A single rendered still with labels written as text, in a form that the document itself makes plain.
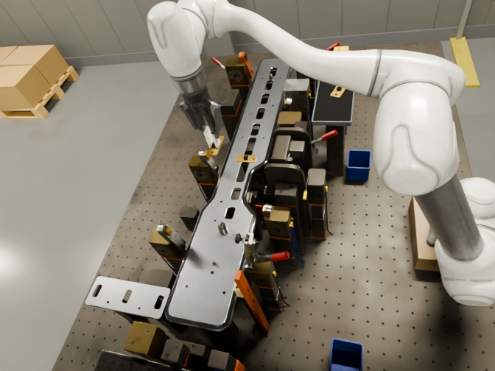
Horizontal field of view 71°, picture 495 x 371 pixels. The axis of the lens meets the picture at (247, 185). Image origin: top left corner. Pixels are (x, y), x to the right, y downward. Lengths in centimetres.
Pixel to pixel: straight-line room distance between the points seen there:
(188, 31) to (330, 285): 102
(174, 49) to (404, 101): 51
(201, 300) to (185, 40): 75
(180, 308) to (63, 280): 175
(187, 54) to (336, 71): 35
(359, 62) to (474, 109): 244
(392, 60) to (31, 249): 286
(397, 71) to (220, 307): 80
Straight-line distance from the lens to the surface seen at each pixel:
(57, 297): 280
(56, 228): 315
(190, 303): 117
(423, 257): 142
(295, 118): 143
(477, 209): 124
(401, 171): 67
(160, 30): 88
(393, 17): 372
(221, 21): 99
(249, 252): 100
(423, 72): 79
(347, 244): 151
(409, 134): 68
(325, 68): 82
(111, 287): 132
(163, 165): 198
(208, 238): 125
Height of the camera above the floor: 204
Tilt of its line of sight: 51 degrees down
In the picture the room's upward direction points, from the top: 18 degrees counter-clockwise
